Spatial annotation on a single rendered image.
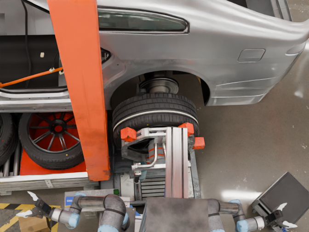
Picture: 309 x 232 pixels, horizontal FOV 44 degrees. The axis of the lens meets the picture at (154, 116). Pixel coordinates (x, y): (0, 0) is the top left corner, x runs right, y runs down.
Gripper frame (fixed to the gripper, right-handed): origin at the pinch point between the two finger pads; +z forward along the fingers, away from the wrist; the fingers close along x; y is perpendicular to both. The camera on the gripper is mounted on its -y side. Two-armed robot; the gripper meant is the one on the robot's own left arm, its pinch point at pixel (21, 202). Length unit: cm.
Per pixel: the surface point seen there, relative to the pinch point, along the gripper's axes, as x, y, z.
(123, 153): 69, 33, -44
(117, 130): 76, 15, -36
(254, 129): 175, 101, -156
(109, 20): 96, -67, -21
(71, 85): 33, -82, -24
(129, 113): 84, 2, -42
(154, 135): 72, 2, -63
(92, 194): 46, 73, -26
